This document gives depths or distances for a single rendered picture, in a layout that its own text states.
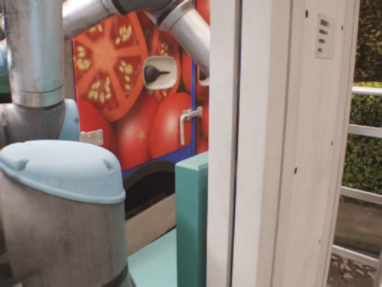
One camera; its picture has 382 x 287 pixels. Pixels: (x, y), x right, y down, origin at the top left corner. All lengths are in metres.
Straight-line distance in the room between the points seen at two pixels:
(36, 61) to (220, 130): 0.27
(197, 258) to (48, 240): 0.15
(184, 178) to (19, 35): 0.27
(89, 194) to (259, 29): 0.20
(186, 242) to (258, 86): 0.19
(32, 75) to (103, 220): 0.24
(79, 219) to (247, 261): 0.16
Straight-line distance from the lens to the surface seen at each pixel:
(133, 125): 1.62
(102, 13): 0.76
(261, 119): 0.28
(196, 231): 0.35
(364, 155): 3.12
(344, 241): 2.68
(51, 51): 0.47
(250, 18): 0.28
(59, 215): 0.31
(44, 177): 0.30
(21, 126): 0.52
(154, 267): 0.54
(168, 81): 1.86
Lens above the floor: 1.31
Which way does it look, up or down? 14 degrees down
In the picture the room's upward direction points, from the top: straight up
